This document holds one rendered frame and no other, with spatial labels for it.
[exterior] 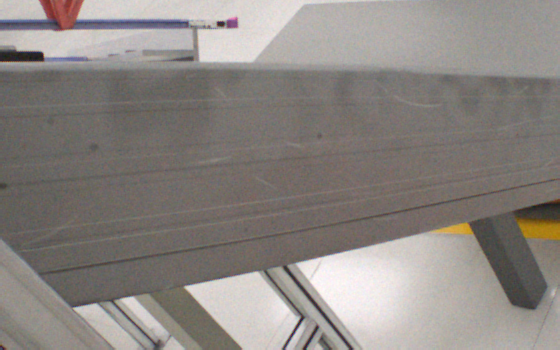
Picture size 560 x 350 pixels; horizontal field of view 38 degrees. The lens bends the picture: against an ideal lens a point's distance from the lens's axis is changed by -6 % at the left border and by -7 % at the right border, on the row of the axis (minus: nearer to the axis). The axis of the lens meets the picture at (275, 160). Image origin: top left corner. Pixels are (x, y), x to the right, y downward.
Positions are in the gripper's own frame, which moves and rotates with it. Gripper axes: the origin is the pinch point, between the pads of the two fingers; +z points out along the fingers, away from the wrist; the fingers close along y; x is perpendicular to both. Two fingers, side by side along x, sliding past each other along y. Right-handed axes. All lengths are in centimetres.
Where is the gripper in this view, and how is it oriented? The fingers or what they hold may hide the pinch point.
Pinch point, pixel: (62, 22)
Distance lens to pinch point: 92.6
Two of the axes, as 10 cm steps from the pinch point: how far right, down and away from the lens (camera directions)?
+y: 7.1, 0.2, -7.0
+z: 0.5, 10.0, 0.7
